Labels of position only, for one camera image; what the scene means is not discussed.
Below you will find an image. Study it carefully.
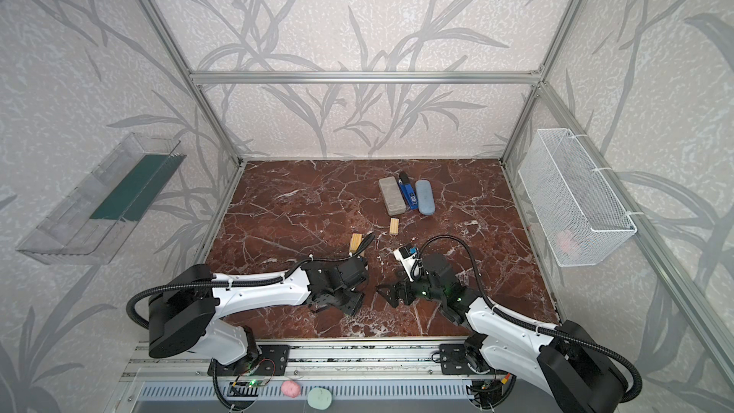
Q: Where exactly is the ribbed wood block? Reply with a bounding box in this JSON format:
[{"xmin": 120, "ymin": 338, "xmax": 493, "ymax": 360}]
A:
[{"xmin": 389, "ymin": 218, "xmax": 399, "ymax": 235}]

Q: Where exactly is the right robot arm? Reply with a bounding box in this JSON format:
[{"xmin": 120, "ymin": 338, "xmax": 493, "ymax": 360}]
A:
[{"xmin": 377, "ymin": 247, "xmax": 630, "ymax": 412}]

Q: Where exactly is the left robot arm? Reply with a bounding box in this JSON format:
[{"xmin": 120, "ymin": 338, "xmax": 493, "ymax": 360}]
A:
[{"xmin": 127, "ymin": 255, "xmax": 369, "ymax": 365}]

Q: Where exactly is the light blue glasses case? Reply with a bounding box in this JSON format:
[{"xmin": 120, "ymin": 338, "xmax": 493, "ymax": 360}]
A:
[{"xmin": 415, "ymin": 179, "xmax": 436, "ymax": 216}]

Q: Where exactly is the grey glasses case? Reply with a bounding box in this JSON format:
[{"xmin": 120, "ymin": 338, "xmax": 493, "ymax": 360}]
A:
[{"xmin": 378, "ymin": 177, "xmax": 407, "ymax": 217}]

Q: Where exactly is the pink putty blob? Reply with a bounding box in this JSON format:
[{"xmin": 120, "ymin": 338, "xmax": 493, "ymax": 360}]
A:
[{"xmin": 280, "ymin": 380, "xmax": 302, "ymax": 399}]

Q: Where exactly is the pale green putty blob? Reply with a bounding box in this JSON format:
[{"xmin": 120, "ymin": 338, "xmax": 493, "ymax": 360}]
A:
[{"xmin": 307, "ymin": 387, "xmax": 334, "ymax": 411}]

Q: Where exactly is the pink object in basket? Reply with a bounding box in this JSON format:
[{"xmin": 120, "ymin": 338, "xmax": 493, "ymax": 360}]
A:
[{"xmin": 556, "ymin": 231, "xmax": 581, "ymax": 260}]

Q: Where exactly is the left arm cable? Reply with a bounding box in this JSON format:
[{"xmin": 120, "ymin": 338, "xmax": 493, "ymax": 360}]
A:
[{"xmin": 125, "ymin": 231, "xmax": 377, "ymax": 331}]

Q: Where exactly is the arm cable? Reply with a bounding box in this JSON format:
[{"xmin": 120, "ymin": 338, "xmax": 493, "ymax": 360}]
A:
[
  {"xmin": 409, "ymin": 233, "xmax": 643, "ymax": 403},
  {"xmin": 125, "ymin": 231, "xmax": 377, "ymax": 331}
]

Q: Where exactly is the aluminium mounting rail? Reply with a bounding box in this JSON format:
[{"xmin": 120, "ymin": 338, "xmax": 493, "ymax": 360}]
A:
[{"xmin": 120, "ymin": 336, "xmax": 466, "ymax": 384}]

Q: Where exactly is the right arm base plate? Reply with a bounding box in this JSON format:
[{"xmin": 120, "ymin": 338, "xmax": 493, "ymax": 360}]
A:
[{"xmin": 438, "ymin": 343, "xmax": 483, "ymax": 376}]

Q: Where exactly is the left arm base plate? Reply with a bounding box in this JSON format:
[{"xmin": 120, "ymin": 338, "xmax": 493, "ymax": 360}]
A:
[{"xmin": 208, "ymin": 344, "xmax": 291, "ymax": 377}]

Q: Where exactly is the white wire basket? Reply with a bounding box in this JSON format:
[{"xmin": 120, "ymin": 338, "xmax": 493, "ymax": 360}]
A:
[{"xmin": 518, "ymin": 128, "xmax": 637, "ymax": 267}]

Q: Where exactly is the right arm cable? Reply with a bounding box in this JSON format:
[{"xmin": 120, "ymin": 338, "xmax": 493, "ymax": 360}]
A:
[{"xmin": 409, "ymin": 233, "xmax": 643, "ymax": 403}]

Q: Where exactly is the clear plastic wall tray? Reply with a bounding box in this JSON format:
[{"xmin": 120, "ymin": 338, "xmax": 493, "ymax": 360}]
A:
[{"xmin": 17, "ymin": 133, "xmax": 187, "ymax": 265}]

